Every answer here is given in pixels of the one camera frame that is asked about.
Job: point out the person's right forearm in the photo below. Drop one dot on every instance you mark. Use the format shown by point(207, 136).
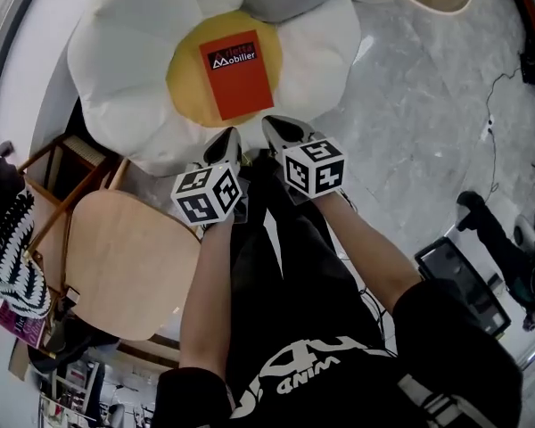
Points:
point(370, 257)

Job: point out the red book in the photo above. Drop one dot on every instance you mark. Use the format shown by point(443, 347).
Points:
point(241, 78)

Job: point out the small black white device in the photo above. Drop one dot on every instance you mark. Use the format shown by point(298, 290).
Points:
point(72, 296)

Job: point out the white power strip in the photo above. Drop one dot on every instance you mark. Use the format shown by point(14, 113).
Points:
point(489, 128)

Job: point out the dark wooden rack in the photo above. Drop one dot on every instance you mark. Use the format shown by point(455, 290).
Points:
point(40, 184)

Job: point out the black monitor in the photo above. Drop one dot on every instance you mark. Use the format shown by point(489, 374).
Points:
point(463, 283)

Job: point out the white flower-shaped cushion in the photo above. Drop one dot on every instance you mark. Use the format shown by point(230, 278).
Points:
point(125, 60)

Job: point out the wooden coffee table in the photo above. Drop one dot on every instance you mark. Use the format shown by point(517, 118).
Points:
point(125, 261)

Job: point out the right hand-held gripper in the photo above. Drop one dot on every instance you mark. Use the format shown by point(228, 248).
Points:
point(314, 167)

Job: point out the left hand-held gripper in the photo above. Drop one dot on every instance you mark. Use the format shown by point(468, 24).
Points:
point(205, 194)

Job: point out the person's left forearm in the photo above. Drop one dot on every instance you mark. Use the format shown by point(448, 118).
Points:
point(200, 292)

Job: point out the person's black pants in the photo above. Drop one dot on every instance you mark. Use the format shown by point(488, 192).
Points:
point(294, 261)

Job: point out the black white patterned blanket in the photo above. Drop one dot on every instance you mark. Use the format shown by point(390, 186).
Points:
point(13, 248)

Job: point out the person's black printed shirt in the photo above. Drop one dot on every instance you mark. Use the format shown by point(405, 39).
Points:
point(339, 386)

